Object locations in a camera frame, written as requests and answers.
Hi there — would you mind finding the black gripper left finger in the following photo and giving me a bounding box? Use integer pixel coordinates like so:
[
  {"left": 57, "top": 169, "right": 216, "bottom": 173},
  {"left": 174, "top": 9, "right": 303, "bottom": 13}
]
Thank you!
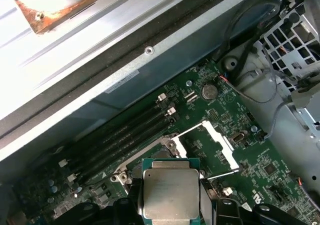
[{"left": 53, "top": 176, "right": 145, "bottom": 225}]

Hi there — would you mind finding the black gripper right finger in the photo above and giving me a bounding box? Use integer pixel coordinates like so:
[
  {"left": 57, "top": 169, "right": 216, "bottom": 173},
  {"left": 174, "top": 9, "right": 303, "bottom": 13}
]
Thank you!
[{"left": 199, "top": 178, "right": 302, "bottom": 225}]

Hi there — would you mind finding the silver CPU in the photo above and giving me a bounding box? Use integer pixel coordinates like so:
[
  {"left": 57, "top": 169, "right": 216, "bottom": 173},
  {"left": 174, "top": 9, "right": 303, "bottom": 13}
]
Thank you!
[{"left": 141, "top": 156, "right": 201, "bottom": 222}]

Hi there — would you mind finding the metal socket cover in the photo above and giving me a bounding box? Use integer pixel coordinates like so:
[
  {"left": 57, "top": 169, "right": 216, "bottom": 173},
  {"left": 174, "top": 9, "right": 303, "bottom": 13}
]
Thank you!
[{"left": 171, "top": 119, "right": 243, "bottom": 180}]

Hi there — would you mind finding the CPU socket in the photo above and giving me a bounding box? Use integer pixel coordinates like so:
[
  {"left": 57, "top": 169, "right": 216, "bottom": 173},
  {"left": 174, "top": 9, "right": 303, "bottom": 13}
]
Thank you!
[{"left": 109, "top": 134, "right": 208, "bottom": 186}]

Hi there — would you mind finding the RAM slot with black clips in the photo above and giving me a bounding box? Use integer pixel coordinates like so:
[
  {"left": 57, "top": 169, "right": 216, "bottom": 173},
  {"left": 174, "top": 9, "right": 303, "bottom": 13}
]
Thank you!
[
  {"left": 79, "top": 116, "right": 179, "bottom": 187},
  {"left": 65, "top": 101, "right": 169, "bottom": 175}
]

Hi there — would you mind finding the green motherboard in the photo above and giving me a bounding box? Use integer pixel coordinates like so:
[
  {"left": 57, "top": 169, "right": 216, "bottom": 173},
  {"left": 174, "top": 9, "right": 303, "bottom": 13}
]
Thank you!
[{"left": 4, "top": 59, "right": 320, "bottom": 225}]

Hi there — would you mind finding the internal USB port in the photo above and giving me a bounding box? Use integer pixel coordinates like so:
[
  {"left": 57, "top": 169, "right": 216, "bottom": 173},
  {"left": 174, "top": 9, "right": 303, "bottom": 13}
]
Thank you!
[{"left": 231, "top": 132, "right": 246, "bottom": 145}]

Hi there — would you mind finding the silver metal drive cage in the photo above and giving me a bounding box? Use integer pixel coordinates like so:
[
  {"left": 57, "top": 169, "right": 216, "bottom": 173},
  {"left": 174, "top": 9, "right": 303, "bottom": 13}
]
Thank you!
[{"left": 219, "top": 0, "right": 320, "bottom": 203}]

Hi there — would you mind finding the coin cell battery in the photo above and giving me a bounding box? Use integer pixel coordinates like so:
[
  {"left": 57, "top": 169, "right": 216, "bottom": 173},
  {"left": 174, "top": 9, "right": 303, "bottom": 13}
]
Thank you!
[{"left": 201, "top": 83, "right": 218, "bottom": 101}]

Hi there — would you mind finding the black PC case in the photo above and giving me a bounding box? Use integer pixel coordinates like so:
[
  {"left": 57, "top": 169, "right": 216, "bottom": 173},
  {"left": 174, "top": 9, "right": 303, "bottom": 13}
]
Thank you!
[{"left": 0, "top": 0, "right": 320, "bottom": 225}]

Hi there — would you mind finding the thin grey wire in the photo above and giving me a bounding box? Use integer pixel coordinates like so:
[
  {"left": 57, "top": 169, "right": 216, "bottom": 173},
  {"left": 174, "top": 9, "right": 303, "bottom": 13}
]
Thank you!
[
  {"left": 297, "top": 177, "right": 320, "bottom": 207},
  {"left": 259, "top": 100, "right": 295, "bottom": 142},
  {"left": 219, "top": 44, "right": 280, "bottom": 105}
]

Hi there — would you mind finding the square brown base plate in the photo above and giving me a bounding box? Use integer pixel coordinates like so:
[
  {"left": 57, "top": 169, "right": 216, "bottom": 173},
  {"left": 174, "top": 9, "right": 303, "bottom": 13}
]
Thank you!
[{"left": 9, "top": 0, "right": 118, "bottom": 35}]

